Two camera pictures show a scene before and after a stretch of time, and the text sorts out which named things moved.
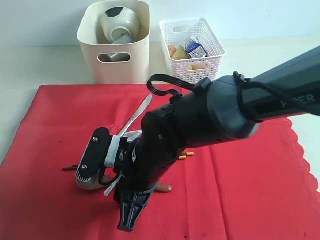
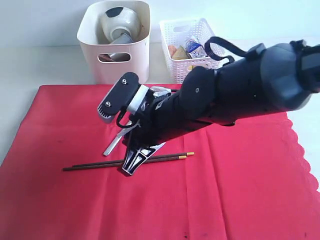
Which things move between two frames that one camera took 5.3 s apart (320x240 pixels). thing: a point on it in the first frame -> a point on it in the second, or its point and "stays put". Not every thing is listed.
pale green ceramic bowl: x=116 y=21 stays put
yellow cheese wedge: x=180 y=54 stays put
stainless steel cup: x=121 y=57 stays put
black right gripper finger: x=131 y=204 -> x=135 y=157
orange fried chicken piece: x=172 y=49 stays put
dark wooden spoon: x=101 y=183 -> x=105 y=57
